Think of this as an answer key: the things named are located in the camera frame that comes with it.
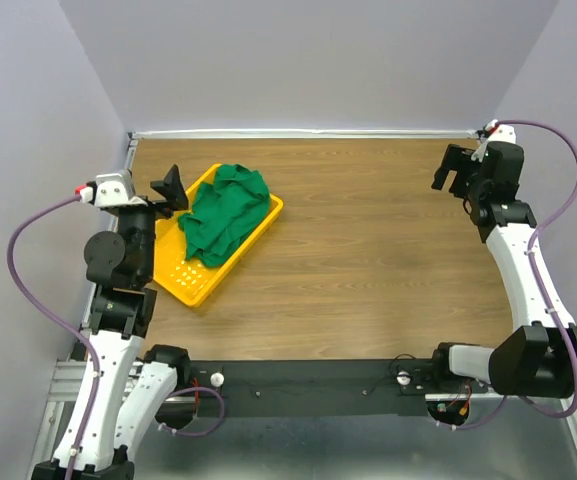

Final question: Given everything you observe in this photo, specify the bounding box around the green t shirt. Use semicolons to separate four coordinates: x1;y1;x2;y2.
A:
178;164;270;268

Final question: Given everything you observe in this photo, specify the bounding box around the yellow plastic tray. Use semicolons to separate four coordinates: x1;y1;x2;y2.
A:
154;164;283;307

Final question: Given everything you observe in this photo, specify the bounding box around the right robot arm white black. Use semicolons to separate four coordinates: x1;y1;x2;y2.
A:
427;141;577;398

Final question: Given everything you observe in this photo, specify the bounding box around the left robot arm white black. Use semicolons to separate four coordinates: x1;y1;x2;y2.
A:
31;166;190;479

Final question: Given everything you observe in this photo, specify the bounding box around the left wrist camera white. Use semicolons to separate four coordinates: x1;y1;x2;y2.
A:
75;170;147;210

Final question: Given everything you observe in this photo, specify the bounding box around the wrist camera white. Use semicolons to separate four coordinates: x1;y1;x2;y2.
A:
471;119;517;163
75;170;147;210

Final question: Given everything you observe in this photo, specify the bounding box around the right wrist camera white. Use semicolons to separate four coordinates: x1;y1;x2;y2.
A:
471;119;517;163

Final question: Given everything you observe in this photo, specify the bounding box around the aluminium front rail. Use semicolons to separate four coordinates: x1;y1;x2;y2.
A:
47;357;577;401

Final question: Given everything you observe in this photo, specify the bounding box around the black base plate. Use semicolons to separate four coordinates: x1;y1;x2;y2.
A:
156;354;475;427

